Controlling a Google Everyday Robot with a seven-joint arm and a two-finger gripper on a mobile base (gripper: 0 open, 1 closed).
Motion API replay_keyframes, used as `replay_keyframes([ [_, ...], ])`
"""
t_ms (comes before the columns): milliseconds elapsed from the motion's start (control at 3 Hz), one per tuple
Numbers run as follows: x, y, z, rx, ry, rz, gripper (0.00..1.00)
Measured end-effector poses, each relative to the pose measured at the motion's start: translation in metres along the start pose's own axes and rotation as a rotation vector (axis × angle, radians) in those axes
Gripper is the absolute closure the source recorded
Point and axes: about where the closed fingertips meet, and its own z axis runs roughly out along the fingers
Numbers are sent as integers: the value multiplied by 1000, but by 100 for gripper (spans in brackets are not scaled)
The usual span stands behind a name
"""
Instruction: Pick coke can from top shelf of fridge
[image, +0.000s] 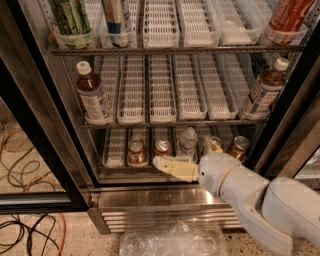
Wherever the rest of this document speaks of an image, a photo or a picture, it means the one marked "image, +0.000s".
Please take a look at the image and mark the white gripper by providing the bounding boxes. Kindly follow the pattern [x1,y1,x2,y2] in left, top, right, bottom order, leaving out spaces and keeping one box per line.
[153,137,241,196]

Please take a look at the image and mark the red coke can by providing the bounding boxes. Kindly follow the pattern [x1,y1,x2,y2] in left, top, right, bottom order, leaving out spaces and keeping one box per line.
[265,0,315,45]

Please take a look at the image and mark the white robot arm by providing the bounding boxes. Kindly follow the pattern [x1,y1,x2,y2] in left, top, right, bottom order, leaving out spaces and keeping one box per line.
[153,152,320,256]

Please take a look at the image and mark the green can bottom shelf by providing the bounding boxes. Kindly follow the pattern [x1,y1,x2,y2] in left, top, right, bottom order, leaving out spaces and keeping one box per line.
[210,136,223,149]

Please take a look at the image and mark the green can shelf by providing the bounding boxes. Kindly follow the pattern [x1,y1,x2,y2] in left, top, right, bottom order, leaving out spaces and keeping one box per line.
[210,136,223,149]
[50,0,91,49]

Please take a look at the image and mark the red can bottom shelf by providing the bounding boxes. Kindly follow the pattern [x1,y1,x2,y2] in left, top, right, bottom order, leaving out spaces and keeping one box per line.
[153,138,171,156]

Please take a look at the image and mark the orange can bottom shelf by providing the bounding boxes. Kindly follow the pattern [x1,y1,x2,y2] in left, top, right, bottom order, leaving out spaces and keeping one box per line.
[227,136,250,162]

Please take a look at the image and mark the brown can bottom shelf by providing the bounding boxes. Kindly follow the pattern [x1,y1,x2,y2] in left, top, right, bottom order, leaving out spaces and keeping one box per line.
[128,139,146,165]

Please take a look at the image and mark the fridge door right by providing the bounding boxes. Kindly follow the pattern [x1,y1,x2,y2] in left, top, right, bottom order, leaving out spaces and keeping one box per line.
[246,23,320,180]

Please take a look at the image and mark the stainless steel fridge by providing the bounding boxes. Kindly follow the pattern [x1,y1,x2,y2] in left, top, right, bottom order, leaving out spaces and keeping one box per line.
[16,0,320,235]

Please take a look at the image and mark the black fridge door left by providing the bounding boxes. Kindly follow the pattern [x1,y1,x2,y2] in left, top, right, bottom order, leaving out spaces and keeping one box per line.
[0,0,94,214]

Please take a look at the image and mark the blue tan can top shelf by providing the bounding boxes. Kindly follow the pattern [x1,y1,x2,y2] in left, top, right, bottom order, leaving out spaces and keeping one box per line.
[101,0,132,48]

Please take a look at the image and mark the green can top shelf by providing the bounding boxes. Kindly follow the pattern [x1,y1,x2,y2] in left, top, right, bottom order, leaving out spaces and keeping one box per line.
[50,0,91,49]

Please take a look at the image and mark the clear plastic bin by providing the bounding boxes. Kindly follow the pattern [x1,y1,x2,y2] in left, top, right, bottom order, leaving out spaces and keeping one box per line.
[119,221,228,256]

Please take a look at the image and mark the right tea bottle white cap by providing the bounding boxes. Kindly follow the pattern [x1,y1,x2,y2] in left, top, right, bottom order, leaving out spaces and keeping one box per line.
[243,57,289,120]

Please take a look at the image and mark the tea bottle white cap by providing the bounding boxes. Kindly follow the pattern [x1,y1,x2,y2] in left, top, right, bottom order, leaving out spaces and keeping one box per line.
[76,61,111,125]
[243,57,289,120]

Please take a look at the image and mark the left tea bottle white cap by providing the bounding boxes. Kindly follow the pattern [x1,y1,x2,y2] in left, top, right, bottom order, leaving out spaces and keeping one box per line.
[76,61,111,125]

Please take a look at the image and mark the black cable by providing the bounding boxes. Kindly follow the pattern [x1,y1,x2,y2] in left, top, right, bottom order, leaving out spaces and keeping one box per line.
[0,119,60,256]

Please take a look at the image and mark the orange cable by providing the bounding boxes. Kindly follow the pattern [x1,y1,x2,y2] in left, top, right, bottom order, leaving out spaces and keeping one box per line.
[0,128,67,256]

